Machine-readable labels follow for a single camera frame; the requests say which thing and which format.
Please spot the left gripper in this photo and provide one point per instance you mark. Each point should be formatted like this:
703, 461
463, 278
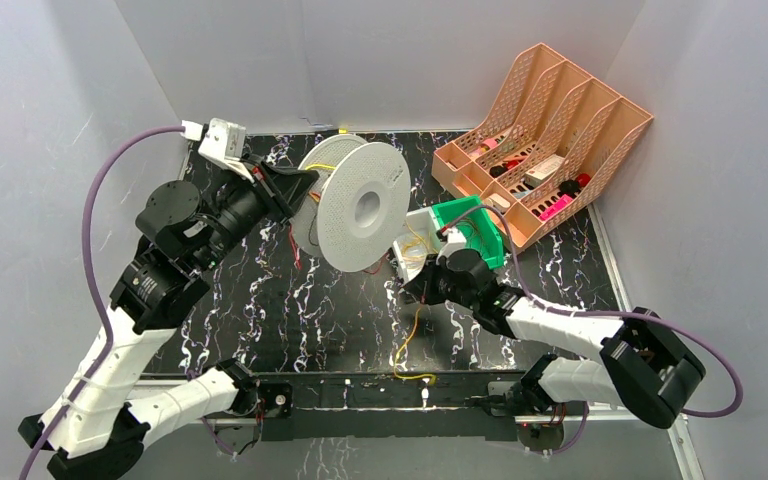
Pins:
267, 185

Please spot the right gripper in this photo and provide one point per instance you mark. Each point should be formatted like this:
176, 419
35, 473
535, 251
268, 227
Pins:
422, 287

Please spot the white plastic bin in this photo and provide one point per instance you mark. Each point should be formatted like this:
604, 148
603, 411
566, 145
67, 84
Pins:
415, 241

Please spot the white perforated cable spool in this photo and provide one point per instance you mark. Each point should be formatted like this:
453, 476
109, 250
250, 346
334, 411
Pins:
357, 205

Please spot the green plastic bin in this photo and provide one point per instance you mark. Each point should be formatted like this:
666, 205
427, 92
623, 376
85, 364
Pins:
478, 228

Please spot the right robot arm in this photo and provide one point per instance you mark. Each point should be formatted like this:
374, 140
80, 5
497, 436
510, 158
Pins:
628, 361

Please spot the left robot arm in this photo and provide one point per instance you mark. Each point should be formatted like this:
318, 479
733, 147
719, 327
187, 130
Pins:
96, 430

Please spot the white box in rack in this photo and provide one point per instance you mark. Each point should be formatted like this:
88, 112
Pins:
537, 174

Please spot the peach file organizer rack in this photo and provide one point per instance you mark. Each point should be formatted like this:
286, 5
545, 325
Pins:
546, 105

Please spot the red capped item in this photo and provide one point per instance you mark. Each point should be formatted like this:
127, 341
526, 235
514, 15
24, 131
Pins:
583, 180

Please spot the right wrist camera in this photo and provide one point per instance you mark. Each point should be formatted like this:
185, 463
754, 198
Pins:
451, 240

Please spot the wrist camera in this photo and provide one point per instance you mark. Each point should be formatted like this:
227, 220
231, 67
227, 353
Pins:
221, 143
451, 240

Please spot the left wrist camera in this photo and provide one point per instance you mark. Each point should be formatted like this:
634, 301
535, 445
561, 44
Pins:
221, 143

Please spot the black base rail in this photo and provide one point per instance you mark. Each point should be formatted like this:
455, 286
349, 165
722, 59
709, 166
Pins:
378, 405

